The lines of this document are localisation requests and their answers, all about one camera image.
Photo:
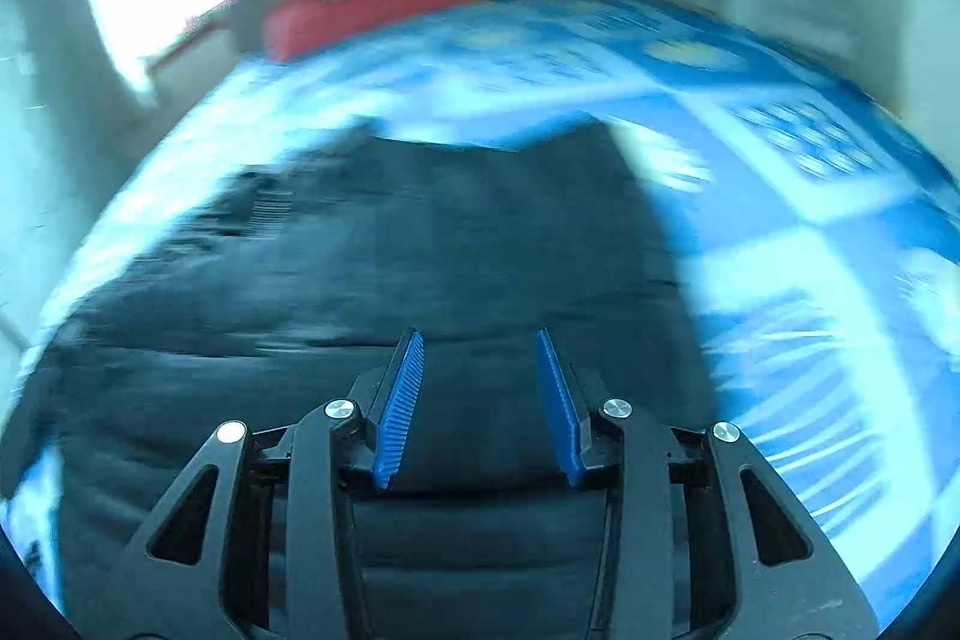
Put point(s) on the blue patterned bed sheet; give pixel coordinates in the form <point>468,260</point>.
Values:
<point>816,244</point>

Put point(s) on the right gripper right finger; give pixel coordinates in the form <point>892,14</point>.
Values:
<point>702,537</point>

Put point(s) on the black quilted puffer jacket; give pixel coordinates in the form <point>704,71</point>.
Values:
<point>275,296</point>

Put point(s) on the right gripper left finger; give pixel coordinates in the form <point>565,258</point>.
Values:
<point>198,565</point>

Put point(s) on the red pillow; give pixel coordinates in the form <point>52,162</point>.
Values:
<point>295,28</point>

